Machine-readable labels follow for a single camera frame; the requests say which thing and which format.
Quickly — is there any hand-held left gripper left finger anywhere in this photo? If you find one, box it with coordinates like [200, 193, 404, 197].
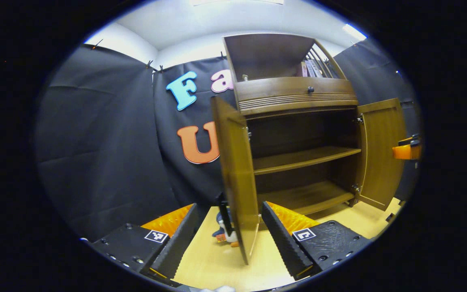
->
[89, 203, 199, 283]

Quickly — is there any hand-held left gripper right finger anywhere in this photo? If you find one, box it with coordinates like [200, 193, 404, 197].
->
[261, 201, 374, 281]

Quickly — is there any wooden cabinet door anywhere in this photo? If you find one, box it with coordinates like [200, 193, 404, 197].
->
[211, 96, 260, 265]
[355, 98, 407, 211]

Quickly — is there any wooden double-door shoe cabinet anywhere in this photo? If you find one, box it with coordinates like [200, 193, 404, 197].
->
[211, 33, 407, 265]

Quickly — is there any penguin plush toy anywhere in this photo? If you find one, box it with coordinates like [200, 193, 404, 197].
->
[212, 211, 240, 247]

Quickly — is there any wooden inner shelf board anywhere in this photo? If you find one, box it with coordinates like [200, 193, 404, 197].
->
[253, 146, 362, 176]

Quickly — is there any small ceiling light panel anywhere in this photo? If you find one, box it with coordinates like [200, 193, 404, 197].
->
[342, 24, 367, 41]

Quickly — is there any wooden drawer with black knob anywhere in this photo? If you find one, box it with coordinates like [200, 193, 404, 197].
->
[233, 77, 359, 116]

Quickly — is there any large ceiling light panel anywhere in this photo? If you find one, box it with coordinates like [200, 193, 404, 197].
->
[189, 0, 285, 5]

